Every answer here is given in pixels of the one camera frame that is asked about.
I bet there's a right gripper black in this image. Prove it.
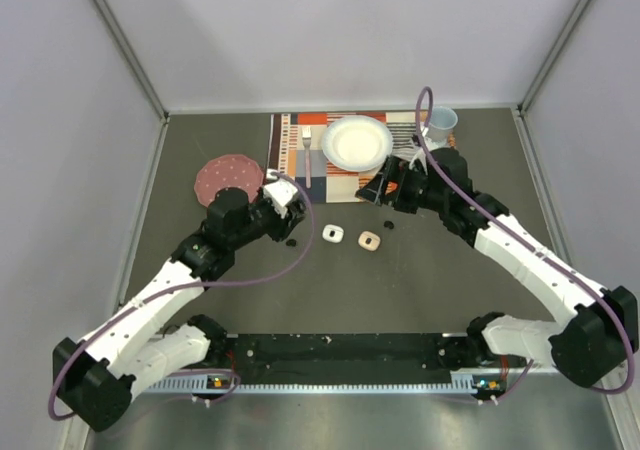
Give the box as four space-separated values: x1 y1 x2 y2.
357 155 448 214

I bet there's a white earbud charging case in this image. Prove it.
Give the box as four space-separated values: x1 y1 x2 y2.
322 224 344 244

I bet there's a pink beige earbud charging case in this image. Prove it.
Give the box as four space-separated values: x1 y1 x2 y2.
358 231 381 252

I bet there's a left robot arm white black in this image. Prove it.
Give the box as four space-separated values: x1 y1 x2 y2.
47 178 314 432

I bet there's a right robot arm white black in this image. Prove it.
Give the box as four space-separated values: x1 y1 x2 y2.
356 148 639 388

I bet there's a white plate blue rim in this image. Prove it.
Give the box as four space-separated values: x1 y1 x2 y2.
321 115 393 173

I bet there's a pink dotted plate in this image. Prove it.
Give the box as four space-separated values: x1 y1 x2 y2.
194 154 264 207

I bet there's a light blue mug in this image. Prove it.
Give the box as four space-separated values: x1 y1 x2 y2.
425 106 458 143

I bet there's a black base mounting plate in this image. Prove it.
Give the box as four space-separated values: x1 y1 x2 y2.
207 333 478 385

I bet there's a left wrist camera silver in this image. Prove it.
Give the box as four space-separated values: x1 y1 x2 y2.
262 169 301 219

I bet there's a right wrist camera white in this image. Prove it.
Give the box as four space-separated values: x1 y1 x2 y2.
393 133 426 164

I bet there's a fork with pink handle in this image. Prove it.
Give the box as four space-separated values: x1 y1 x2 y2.
302 125 312 189

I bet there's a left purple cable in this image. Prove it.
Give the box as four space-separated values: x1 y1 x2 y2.
47 172 316 421

